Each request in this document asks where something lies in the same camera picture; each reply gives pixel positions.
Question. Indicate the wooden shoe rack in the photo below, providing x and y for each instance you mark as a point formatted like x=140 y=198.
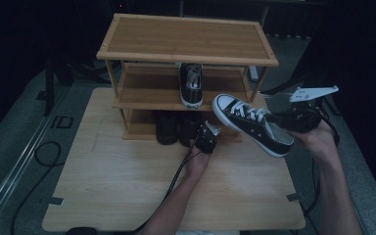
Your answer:
x=186 y=39

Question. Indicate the black white canvas sneaker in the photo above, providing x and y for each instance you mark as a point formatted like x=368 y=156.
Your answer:
x=251 y=125
x=191 y=91

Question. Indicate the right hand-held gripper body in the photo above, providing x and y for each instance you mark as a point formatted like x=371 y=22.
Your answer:
x=302 y=119

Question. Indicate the person's left hand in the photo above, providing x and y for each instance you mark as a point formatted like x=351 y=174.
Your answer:
x=198 y=163

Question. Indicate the person's right hand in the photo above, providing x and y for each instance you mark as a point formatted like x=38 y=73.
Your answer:
x=321 y=142

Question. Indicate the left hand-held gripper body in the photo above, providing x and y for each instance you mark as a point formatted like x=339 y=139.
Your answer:
x=205 y=140

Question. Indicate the dark rounded object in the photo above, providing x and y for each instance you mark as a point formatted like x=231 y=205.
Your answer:
x=81 y=231

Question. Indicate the black shoe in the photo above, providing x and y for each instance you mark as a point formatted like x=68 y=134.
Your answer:
x=187 y=130
x=167 y=130

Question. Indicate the small white block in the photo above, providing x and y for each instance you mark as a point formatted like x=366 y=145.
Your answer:
x=253 y=73

